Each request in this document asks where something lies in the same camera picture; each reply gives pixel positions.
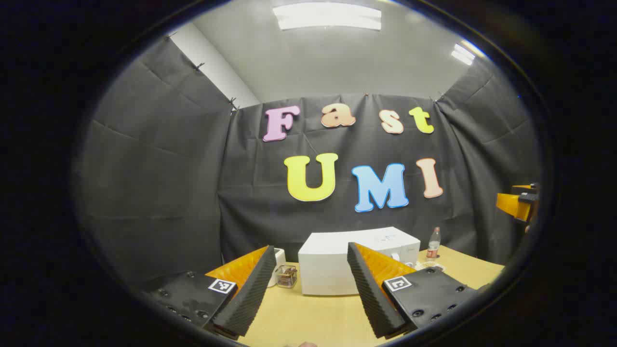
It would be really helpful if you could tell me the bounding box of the white divided bean tray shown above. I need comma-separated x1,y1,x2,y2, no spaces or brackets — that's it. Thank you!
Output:
405,260,446,273

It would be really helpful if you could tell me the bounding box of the black backdrop cloth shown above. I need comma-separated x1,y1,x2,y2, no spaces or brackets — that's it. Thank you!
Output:
72,36,543,290

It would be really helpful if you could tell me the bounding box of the small ceiling light panel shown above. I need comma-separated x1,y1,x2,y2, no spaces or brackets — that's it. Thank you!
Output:
451,42,478,66

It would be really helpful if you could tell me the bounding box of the large ceiling light panel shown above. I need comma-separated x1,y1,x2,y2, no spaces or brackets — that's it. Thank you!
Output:
272,1,382,32

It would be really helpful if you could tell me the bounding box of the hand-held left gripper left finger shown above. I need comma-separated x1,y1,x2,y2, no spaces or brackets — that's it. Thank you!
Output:
145,245,278,340

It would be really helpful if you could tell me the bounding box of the white toaster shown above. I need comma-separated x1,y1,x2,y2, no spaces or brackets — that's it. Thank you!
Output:
268,248,286,288

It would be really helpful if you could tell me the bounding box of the small glass jar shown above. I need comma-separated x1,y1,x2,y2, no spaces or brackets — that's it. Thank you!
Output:
276,265,298,289

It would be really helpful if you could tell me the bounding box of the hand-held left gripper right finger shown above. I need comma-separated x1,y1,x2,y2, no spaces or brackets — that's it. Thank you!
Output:
347,242,485,339

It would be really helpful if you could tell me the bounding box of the clear plastic water bottle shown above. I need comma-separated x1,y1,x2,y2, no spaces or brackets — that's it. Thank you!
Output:
426,227,442,262

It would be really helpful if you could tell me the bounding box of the white microwave oven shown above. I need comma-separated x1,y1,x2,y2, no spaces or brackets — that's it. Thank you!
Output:
298,227,421,296

